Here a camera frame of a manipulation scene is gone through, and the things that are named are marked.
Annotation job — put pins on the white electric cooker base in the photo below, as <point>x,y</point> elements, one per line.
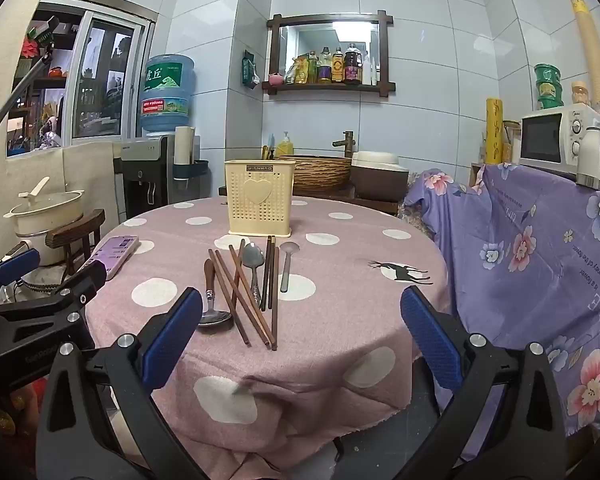
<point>32,247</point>

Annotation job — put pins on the cream pot with lid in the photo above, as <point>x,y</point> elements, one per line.
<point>45,210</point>

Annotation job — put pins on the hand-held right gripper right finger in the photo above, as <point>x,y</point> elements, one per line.
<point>430,340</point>

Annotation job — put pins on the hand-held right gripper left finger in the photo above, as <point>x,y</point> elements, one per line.
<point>172,340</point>

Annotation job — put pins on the beige bottle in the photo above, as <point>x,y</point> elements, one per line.
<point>581,95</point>

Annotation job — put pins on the yellow seasoning packet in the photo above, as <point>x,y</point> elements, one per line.
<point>301,72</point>

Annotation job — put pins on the yellow cup with knives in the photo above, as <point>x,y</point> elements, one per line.
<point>267,152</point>

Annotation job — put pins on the all metal spoon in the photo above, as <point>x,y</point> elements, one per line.
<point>253,257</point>

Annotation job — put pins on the beige perforated utensil holder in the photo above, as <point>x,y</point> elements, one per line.
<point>260,200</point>

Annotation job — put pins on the yellow patterned roll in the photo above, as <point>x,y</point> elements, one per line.
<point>494,130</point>

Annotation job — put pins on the yellow label sauce bottle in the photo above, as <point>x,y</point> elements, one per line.
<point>337,67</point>

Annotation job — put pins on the person's left hand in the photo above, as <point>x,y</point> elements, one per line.
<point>2,420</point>

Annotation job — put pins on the white microwave oven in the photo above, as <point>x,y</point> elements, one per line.
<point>545,140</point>

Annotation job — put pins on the yellow soap bottle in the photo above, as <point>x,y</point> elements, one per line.
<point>285,147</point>

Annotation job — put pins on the blue water jug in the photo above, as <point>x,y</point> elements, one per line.
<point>167,95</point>

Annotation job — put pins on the long yellow cup sleeve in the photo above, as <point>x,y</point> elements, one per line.
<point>592,55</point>

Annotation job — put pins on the dark soy sauce bottle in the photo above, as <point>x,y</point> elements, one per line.
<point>352,65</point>

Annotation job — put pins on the red flower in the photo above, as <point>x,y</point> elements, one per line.
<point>31,49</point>

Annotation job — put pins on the dark wooden chair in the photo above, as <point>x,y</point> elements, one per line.
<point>75,230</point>

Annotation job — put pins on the brown and white box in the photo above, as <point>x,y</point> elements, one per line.
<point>380,180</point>

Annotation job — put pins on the pink polka dot tablecloth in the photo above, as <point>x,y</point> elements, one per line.
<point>330,310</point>

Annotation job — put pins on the blue cup holder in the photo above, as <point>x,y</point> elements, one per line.
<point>195,169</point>

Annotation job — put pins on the sliding glass window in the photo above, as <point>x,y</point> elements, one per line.
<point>105,80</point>

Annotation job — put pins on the woven brown basin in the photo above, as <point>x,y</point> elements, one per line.
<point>320,175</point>

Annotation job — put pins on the small sauce bottle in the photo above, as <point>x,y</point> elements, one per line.
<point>313,70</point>

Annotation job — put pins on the white squeeze bottle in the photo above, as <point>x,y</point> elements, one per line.
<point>373,75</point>

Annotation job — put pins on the purple floral cloth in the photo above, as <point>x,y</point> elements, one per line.
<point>520,270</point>

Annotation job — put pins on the small pink teapot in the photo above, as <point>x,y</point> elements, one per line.
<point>275,80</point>

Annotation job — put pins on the bamboo style faucet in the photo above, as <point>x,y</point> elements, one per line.
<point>347,142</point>

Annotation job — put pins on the stack of green noodle cups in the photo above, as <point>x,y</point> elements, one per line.
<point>549,87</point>

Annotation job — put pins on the stack of white paper cups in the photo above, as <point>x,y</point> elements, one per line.
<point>184,145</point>

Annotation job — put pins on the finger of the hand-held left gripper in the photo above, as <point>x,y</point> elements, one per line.
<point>17,265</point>
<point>82,282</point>

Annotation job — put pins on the wooden framed mirror shelf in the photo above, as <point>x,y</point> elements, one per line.
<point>330,89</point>

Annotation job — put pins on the green wall packet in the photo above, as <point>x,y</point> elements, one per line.
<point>250,70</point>

